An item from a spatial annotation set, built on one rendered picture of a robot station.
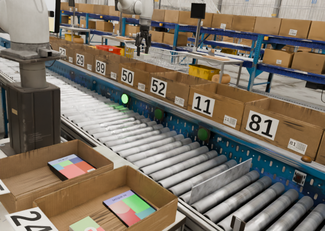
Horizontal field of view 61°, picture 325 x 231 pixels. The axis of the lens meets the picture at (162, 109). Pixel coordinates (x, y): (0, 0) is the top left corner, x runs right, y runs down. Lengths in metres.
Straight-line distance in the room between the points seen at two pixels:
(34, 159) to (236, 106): 1.03
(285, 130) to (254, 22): 5.38
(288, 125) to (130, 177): 0.78
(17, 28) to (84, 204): 0.74
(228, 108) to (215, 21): 5.78
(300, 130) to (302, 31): 4.90
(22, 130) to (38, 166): 0.18
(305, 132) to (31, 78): 1.25
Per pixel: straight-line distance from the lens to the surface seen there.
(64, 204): 1.06
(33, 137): 1.38
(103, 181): 1.11
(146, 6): 2.14
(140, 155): 1.46
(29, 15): 1.27
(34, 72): 1.33
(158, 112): 1.87
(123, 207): 1.06
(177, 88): 1.83
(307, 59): 5.92
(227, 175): 1.33
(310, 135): 1.43
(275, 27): 6.47
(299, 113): 1.74
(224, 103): 1.60
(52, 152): 1.33
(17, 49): 1.31
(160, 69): 2.36
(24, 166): 1.30
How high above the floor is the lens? 1.42
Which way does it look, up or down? 18 degrees down
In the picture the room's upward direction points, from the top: 7 degrees clockwise
